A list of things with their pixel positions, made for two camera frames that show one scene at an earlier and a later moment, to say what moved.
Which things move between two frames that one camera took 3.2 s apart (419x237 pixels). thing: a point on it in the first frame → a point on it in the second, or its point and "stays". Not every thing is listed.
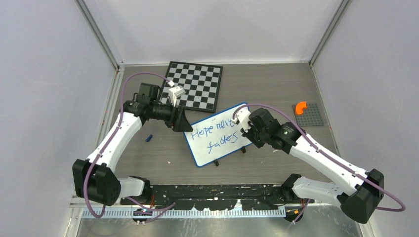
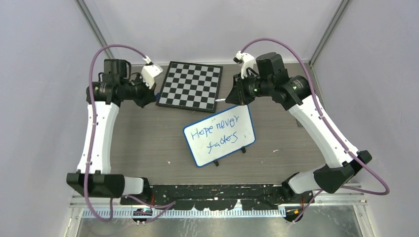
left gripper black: (183, 124) → (149, 95)
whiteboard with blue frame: (216, 137) stays
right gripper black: (248, 135) → (237, 95)
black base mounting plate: (213, 197) stays
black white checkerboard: (201, 83) stays
